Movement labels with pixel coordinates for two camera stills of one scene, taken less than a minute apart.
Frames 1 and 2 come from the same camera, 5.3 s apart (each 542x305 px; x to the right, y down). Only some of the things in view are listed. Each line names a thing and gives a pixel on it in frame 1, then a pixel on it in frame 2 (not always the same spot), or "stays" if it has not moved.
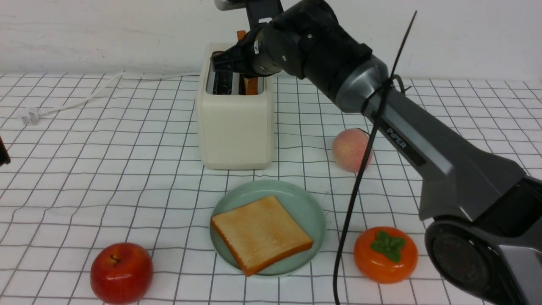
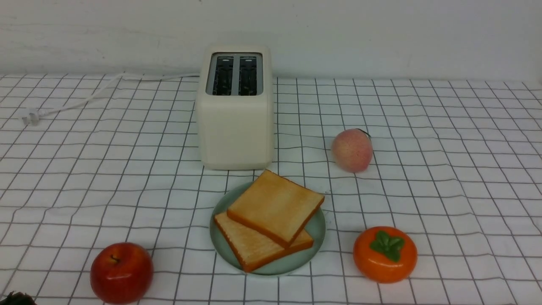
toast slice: (261, 234) stays
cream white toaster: (236, 131) stays
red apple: (121, 273) stays
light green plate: (300, 203) stays
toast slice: (247, 85) to (277, 206)
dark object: (4, 158) to (18, 298)
